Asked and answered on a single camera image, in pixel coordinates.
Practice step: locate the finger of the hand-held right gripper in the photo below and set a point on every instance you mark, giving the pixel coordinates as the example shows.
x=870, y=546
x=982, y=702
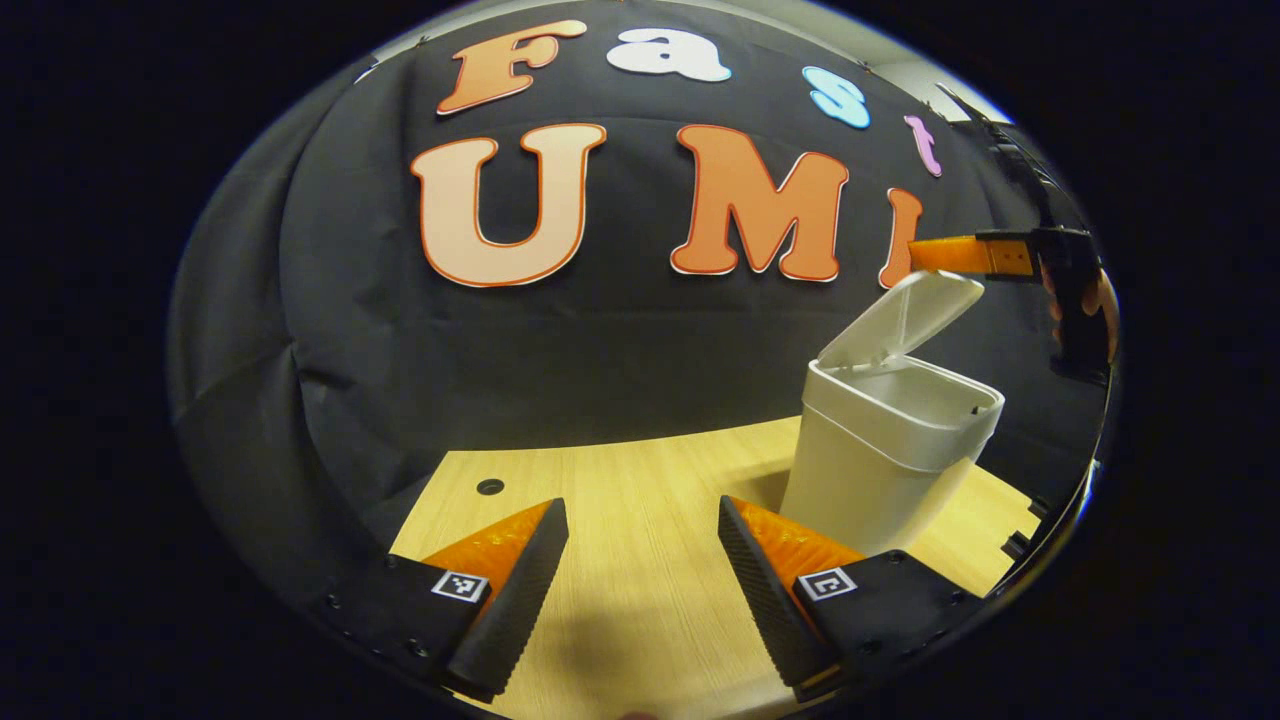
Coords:
x=970, y=257

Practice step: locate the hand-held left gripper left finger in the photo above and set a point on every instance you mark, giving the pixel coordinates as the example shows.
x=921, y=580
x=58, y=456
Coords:
x=520, y=590

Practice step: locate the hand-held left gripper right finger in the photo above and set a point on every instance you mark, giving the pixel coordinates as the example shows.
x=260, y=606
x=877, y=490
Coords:
x=760, y=590

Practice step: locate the white desktop garbage bin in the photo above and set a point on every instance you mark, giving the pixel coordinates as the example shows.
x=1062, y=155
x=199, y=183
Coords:
x=880, y=450

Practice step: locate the wooden desktop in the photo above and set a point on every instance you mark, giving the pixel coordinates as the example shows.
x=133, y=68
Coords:
x=640, y=520

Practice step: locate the black backdrop cloth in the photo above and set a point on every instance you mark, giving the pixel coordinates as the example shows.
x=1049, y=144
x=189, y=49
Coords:
x=600, y=350

